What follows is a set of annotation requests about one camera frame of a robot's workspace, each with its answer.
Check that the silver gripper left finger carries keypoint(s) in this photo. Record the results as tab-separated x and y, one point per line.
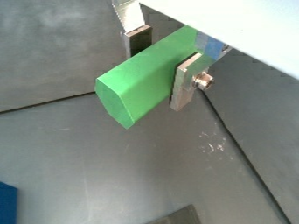
136	31

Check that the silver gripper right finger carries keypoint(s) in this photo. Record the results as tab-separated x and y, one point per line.
191	72

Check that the green hexagonal prism block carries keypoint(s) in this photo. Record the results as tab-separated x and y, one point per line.
139	83

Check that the blue shape sorter board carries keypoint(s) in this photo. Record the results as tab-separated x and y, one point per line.
8	199

